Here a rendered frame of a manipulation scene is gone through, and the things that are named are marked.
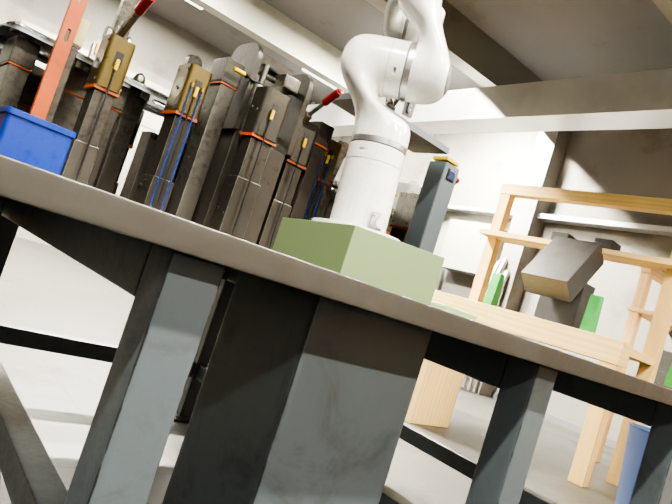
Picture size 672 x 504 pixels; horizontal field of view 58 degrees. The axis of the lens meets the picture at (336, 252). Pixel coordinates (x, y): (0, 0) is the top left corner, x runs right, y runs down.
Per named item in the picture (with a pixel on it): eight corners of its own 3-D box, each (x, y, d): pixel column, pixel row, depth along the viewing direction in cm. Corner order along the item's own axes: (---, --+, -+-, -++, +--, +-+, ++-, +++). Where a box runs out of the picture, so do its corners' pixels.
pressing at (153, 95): (374, 217, 232) (375, 213, 232) (418, 225, 215) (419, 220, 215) (-17, 35, 141) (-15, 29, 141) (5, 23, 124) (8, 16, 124)
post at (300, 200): (279, 263, 168) (323, 128, 170) (289, 266, 164) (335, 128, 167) (265, 258, 165) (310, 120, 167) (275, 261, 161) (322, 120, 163)
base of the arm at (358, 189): (418, 250, 123) (440, 163, 124) (344, 224, 112) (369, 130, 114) (363, 243, 139) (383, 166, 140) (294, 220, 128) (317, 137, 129)
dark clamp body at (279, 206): (258, 257, 167) (301, 127, 170) (282, 265, 158) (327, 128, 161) (236, 250, 162) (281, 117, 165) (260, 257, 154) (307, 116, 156)
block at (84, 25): (30, 179, 132) (86, 23, 134) (34, 180, 129) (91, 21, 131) (13, 173, 129) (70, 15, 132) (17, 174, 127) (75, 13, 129)
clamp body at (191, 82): (149, 221, 146) (199, 77, 148) (169, 226, 138) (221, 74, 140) (124, 212, 142) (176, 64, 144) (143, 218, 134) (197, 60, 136)
